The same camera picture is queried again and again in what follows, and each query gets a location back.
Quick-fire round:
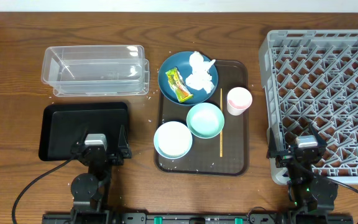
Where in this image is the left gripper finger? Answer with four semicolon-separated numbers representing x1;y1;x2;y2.
73;125;88;147
117;125;130;151

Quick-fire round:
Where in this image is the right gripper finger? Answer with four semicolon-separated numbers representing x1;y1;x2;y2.
268;128;279;152
308;123;327;146

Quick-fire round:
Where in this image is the light blue rice bowl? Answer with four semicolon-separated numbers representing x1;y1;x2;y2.
154;121;193;160

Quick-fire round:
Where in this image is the pink white cup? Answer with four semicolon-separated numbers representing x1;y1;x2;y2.
227;87;252;116

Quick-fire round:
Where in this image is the wooden chopstick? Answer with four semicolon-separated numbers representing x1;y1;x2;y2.
219;88;223;157

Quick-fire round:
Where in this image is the yellow green snack wrapper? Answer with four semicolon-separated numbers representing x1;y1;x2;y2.
165;67;193;103

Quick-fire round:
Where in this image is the dark blue plate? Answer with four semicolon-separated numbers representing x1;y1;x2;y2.
158;51;219;106

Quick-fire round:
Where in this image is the white tissue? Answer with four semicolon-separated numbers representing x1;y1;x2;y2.
185;51;216;94

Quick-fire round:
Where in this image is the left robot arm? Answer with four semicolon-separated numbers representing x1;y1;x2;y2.
68;125;132;223

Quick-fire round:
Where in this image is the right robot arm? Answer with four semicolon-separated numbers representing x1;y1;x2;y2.
267;124;338;223

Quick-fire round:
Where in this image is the grey dishwasher rack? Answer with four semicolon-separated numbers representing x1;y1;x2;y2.
259;30;358;184

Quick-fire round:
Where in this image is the black plastic tray bin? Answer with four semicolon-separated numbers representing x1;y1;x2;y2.
39;102;129;161

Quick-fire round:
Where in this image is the brown serving tray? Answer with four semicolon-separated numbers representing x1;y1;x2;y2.
154;60;249;176

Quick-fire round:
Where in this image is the clear plastic bin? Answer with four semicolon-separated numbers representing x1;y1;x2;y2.
41;45;150;97

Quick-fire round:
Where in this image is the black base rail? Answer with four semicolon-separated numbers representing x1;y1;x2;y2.
41;212;354;224

